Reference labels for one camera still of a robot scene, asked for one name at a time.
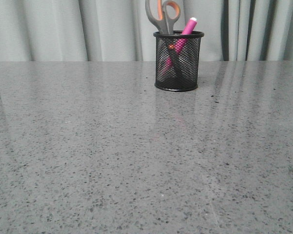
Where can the grey curtain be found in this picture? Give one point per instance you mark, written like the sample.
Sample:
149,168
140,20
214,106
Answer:
118,30

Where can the pink marker pen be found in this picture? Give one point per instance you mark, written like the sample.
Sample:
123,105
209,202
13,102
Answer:
186,34

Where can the black mesh pen holder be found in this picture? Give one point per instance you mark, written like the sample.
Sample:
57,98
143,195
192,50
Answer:
188,60

